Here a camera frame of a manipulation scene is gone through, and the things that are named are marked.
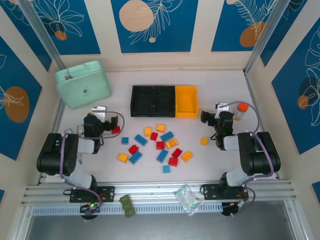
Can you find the aluminium upright post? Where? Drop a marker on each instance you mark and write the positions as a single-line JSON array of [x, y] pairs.
[[42, 37], [262, 35]]

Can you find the long blue lego brick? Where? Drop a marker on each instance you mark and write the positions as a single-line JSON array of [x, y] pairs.
[[167, 136], [135, 158], [162, 156], [140, 140]]

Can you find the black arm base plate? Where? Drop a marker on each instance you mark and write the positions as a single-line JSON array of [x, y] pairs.
[[107, 193], [210, 192]]

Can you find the black plastic bin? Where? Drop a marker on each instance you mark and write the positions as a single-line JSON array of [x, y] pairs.
[[141, 102], [163, 102]]

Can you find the aluminium front rail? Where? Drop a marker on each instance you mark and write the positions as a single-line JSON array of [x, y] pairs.
[[155, 190]]

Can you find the orange cap bottle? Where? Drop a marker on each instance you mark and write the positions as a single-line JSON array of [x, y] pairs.
[[240, 112]]

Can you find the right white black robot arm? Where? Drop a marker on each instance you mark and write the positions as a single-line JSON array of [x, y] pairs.
[[260, 155]]

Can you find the olive green block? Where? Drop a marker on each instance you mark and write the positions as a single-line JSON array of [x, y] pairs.
[[127, 206]]

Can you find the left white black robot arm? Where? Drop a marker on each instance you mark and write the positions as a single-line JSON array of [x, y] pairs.
[[57, 155]]

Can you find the clear plastic bag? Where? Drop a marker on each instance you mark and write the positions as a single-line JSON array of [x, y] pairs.
[[187, 200]]

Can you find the aluminium side rail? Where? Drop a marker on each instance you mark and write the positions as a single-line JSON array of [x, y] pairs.
[[250, 87], [60, 112]]

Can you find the small controller circuit board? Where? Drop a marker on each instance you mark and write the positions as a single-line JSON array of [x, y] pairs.
[[235, 207], [90, 207]]

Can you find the yellow plastic bin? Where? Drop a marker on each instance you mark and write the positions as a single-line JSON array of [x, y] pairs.
[[186, 102]]

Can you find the small blue lego brick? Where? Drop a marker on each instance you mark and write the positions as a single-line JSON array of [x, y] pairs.
[[166, 169], [125, 140]]

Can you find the mint green carry case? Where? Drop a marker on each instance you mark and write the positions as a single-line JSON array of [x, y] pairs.
[[82, 85]]

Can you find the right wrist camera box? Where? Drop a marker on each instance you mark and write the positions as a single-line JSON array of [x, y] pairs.
[[223, 107]]

